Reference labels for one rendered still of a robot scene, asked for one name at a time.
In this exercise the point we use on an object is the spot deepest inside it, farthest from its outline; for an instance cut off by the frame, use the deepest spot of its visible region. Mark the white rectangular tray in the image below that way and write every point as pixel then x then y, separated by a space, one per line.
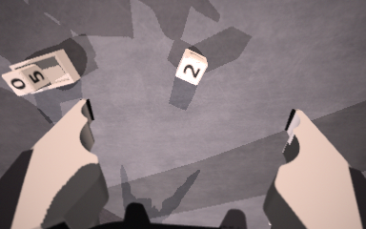
pixel 56 66

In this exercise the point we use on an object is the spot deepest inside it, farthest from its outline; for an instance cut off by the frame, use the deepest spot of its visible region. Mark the white number cube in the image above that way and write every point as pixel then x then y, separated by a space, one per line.
pixel 27 79
pixel 191 67

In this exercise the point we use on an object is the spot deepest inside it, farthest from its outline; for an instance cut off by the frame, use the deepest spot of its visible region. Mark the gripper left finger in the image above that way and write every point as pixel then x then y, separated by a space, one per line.
pixel 58 183

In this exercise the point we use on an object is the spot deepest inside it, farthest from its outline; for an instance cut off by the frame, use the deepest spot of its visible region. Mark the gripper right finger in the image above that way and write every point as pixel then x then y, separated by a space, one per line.
pixel 316 188

